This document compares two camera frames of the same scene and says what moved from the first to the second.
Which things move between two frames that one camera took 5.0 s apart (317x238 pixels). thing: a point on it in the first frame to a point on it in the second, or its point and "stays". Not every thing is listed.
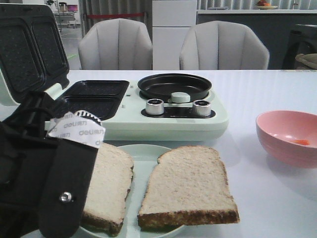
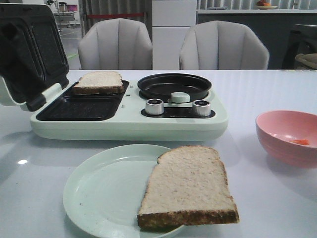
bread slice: [187, 186] stays
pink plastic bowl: [289, 137] stays
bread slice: [110, 180] to [99, 82]
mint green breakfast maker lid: [32, 56] stays
